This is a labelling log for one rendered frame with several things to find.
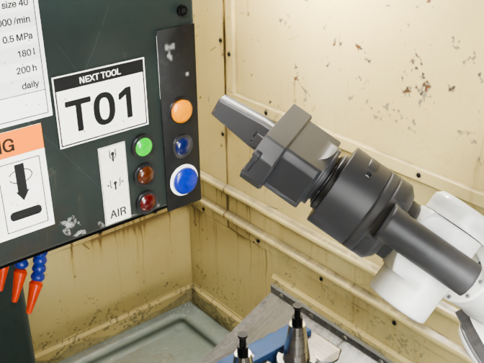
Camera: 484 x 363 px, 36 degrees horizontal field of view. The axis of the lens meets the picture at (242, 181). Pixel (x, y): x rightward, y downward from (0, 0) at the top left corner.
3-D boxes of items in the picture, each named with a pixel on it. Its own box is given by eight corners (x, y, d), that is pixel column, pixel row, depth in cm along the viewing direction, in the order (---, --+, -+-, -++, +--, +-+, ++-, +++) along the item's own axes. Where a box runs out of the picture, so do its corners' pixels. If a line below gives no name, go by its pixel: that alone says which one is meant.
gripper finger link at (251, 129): (225, 91, 74) (275, 127, 74) (210, 115, 76) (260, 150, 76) (218, 96, 73) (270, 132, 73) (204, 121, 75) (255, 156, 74)
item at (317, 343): (346, 356, 122) (347, 351, 122) (323, 369, 119) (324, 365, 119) (317, 335, 127) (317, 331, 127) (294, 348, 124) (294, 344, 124)
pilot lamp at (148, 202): (158, 209, 80) (157, 191, 79) (140, 215, 78) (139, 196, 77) (155, 207, 80) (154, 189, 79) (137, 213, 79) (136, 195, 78)
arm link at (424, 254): (386, 168, 78) (477, 231, 77) (327, 251, 79) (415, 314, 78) (399, 169, 67) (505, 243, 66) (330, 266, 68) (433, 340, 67)
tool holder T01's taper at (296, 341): (294, 345, 122) (295, 311, 119) (315, 357, 120) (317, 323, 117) (276, 358, 119) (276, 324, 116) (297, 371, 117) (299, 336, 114)
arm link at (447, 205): (428, 180, 73) (474, 220, 83) (375, 254, 73) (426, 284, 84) (482, 213, 69) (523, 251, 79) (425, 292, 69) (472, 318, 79)
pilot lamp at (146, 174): (156, 182, 78) (155, 163, 77) (138, 189, 77) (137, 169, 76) (153, 180, 79) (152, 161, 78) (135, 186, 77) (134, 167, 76)
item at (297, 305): (296, 319, 118) (297, 300, 116) (305, 323, 117) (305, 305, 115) (289, 323, 117) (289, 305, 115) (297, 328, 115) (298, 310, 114)
